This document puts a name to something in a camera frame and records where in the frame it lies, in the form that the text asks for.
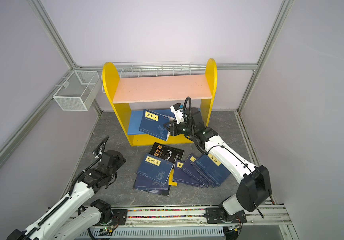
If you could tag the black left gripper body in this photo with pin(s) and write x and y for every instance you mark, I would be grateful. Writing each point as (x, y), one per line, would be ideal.
(121, 161)

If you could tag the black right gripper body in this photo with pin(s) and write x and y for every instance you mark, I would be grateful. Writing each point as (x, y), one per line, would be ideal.
(183, 129)

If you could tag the blue book yellow label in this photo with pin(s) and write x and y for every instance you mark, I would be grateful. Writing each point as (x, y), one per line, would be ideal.
(152, 123)

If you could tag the blue book Sunzi label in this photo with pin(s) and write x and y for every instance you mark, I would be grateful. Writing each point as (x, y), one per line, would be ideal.
(155, 169)

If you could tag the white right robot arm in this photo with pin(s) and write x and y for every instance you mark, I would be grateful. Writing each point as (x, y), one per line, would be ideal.
(254, 181)

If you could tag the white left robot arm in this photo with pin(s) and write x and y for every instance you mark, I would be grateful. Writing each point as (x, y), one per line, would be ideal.
(67, 219)

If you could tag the black book orange title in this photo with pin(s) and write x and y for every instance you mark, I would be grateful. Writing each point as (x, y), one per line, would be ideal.
(167, 153)

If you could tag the blue book leftmost of fan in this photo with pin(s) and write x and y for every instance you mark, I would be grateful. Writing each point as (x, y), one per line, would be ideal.
(180, 177)

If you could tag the black wolf cover book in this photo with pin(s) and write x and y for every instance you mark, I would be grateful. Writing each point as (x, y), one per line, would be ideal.
(158, 192)

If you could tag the yellow wooden bookshelf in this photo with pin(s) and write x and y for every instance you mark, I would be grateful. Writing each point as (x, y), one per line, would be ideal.
(123, 92)

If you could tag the white mesh basket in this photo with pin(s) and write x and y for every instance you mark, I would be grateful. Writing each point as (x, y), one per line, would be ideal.
(78, 91)

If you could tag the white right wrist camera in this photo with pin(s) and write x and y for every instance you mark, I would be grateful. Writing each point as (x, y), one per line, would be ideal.
(177, 110)

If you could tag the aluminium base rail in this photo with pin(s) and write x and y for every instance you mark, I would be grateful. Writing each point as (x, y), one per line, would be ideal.
(170, 223)

